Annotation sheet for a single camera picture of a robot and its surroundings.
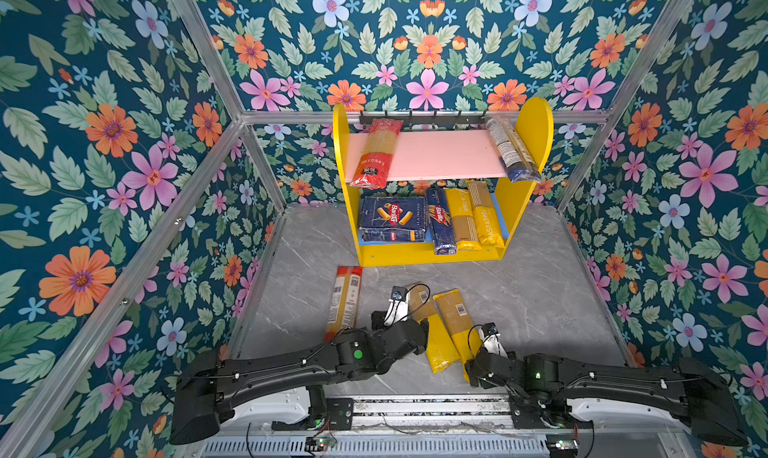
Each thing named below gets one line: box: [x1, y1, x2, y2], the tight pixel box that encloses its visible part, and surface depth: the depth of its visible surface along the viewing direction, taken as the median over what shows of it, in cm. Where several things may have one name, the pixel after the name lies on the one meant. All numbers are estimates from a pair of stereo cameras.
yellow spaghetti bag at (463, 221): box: [446, 188, 482, 251], surface depth 95 cm
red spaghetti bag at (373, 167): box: [350, 118, 403, 190], surface depth 73 cm
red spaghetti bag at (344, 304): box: [324, 266, 363, 341], surface depth 94 cm
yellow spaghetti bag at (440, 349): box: [408, 282, 460, 374], surface depth 87 cm
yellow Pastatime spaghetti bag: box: [466, 180, 505, 248], surface depth 95 cm
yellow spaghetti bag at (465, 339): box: [433, 288, 483, 382], surface depth 90 cm
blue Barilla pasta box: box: [360, 196, 427, 243], surface depth 92 cm
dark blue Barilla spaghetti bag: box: [426, 188, 457, 255], surface depth 93 cm
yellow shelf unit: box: [333, 103, 429, 267], surface depth 86 cm
